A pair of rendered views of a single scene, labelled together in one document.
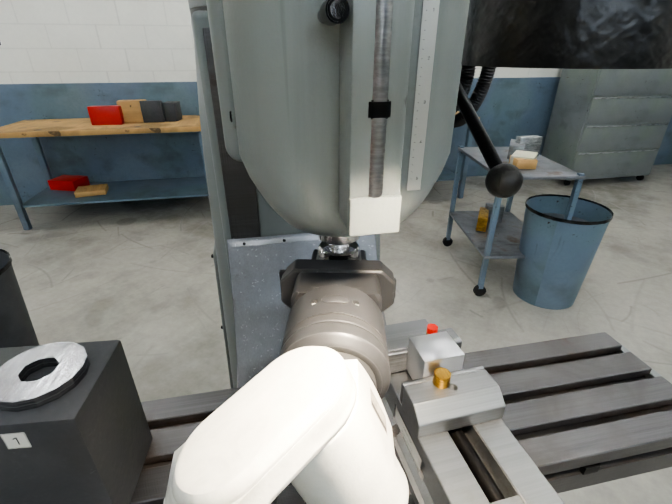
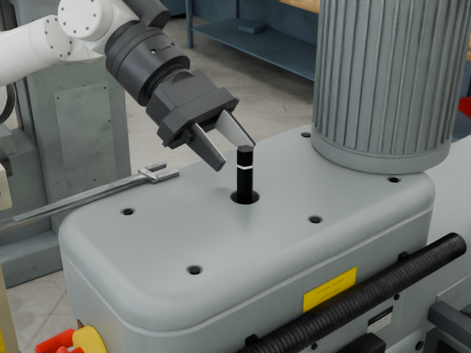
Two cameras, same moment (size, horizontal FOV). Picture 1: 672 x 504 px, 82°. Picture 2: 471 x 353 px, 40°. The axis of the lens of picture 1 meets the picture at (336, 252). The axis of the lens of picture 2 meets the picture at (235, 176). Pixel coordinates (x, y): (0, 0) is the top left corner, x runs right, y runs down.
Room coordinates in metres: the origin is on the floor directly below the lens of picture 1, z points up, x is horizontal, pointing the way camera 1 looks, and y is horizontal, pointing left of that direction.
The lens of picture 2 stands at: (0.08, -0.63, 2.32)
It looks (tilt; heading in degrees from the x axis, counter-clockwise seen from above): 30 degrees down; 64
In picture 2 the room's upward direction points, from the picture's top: straight up
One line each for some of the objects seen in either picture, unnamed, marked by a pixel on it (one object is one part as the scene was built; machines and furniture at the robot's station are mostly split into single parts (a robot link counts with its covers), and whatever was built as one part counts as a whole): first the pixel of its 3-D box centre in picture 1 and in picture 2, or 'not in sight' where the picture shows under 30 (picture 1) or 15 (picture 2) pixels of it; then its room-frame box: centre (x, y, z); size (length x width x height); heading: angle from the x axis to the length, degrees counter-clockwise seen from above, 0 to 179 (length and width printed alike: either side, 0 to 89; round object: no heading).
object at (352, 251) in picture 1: (338, 248); not in sight; (0.39, 0.00, 1.26); 0.05 x 0.05 x 0.01
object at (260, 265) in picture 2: not in sight; (253, 244); (0.41, 0.00, 1.81); 0.47 x 0.26 x 0.16; 12
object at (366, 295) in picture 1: (336, 315); not in sight; (0.30, 0.00, 1.24); 0.13 x 0.12 x 0.10; 88
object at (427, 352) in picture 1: (433, 361); not in sight; (0.42, -0.14, 1.07); 0.06 x 0.05 x 0.06; 104
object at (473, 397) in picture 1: (451, 399); not in sight; (0.37, -0.16, 1.05); 0.12 x 0.06 x 0.04; 104
